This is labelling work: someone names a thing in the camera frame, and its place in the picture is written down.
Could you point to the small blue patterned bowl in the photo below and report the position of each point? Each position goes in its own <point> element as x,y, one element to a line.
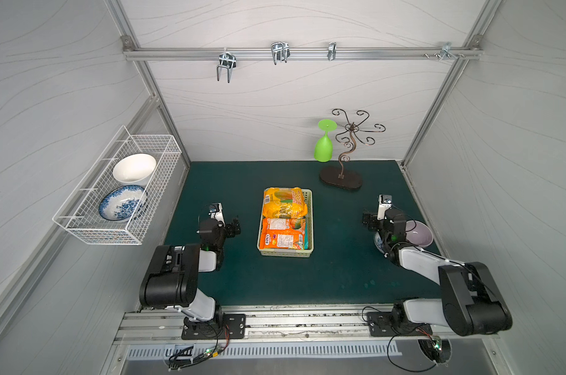
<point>378,242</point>

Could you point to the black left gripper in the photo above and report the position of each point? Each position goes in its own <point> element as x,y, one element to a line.
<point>231,227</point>

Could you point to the metal hook centre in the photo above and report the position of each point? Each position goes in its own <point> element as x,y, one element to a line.
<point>280,52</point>

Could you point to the metal double hook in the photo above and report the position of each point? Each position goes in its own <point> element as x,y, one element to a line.
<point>226,62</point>

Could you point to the aluminium top rail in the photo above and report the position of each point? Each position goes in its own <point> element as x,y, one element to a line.
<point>297,54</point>

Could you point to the pale green plastic basket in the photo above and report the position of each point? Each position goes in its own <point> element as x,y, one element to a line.
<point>306,252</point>

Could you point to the lilac bowl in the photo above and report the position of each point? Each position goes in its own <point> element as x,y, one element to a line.
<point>418,233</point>

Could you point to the orange Fox's candy bag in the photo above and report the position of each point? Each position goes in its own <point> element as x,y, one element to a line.
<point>283,233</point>

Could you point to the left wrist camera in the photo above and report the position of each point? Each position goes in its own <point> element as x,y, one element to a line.
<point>216,212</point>

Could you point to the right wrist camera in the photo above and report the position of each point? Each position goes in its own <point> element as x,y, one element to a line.
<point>384,203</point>

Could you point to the white wire wall basket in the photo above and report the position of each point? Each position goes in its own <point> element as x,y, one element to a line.
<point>79,214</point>

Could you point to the green plastic wine glass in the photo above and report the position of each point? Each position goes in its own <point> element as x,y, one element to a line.
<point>324,148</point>

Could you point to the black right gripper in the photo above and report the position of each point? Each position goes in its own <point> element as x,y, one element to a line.
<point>370,220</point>

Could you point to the yellow mango candy bag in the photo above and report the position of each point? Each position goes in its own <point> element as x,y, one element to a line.
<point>284,203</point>

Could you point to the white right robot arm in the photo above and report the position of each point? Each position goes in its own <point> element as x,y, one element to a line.
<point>470,303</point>

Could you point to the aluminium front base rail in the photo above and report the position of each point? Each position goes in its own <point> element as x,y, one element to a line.
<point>267,323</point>

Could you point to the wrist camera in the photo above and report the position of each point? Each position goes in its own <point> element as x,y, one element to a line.
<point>384,203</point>
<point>216,212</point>

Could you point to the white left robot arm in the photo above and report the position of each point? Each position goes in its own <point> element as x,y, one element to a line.
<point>171,283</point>

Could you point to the white bowl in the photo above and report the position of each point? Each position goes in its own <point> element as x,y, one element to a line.
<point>136,169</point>

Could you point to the blue patterned plate bowl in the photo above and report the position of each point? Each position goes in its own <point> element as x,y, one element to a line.
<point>123,203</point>

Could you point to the dark bronze cup tree stand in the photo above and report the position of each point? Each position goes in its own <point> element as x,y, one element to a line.
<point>341,177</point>

